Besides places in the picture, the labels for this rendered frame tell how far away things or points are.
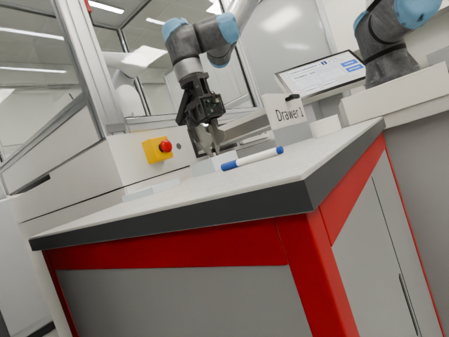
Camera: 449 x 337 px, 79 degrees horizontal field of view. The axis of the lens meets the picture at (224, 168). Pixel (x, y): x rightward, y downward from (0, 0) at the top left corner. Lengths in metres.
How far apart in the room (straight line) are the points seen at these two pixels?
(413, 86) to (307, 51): 1.79
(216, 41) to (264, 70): 2.02
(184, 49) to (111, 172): 0.39
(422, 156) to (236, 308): 0.75
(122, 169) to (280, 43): 2.16
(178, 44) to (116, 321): 0.62
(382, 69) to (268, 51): 1.90
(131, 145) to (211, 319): 0.61
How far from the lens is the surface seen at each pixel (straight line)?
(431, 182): 0.96
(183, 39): 0.77
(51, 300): 1.65
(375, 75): 0.98
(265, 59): 2.78
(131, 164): 0.83
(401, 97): 0.88
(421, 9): 0.87
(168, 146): 0.83
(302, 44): 2.63
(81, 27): 0.95
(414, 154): 0.93
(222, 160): 0.72
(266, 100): 0.84
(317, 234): 0.23
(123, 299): 0.47
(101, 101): 0.86
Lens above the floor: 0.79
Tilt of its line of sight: 2 degrees down
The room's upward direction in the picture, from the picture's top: 18 degrees counter-clockwise
